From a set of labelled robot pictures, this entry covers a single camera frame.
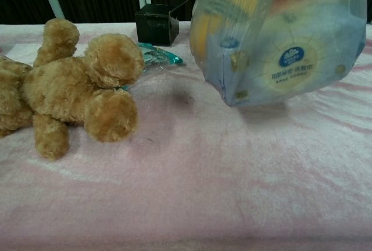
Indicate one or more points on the clear teal plastic wrapper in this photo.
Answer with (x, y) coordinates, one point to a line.
(158, 56)

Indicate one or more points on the brown plush teddy bear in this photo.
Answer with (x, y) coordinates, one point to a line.
(72, 88)

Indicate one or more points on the clear plastic bag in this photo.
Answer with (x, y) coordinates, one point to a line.
(290, 30)

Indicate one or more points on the small black cardboard box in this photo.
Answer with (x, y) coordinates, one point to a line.
(155, 25)

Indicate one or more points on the blue tissue pack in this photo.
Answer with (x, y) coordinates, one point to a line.
(290, 68)

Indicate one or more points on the pink fleece blanket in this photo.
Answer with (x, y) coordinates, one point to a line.
(162, 198)

